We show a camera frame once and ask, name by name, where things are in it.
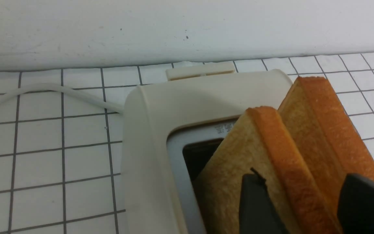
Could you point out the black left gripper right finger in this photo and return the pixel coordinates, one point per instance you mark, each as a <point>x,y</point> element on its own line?
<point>355,210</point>

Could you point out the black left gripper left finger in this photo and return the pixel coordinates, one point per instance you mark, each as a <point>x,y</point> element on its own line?
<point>257,214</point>

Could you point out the white grid tablecloth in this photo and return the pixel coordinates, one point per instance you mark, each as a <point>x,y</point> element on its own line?
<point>60,157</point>

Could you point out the toast slice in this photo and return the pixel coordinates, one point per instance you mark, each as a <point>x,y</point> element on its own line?
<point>325,136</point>
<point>260,140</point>

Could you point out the cream white toaster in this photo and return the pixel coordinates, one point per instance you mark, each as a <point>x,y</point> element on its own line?
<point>197,104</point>

